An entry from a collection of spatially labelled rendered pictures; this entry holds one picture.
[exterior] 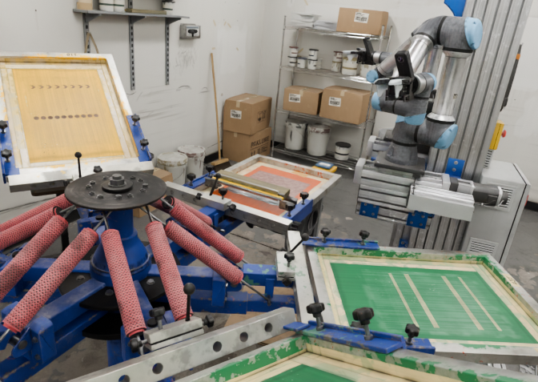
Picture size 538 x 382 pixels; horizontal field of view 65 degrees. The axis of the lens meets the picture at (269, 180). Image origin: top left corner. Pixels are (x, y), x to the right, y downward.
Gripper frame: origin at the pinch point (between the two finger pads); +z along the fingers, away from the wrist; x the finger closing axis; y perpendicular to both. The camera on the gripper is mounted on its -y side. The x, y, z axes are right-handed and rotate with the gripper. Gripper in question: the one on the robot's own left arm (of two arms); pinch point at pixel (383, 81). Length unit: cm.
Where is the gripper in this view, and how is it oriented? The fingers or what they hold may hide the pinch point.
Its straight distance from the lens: 144.8
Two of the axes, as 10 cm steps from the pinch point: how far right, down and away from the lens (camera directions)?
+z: -6.8, 2.1, -7.0
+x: -7.3, -1.8, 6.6
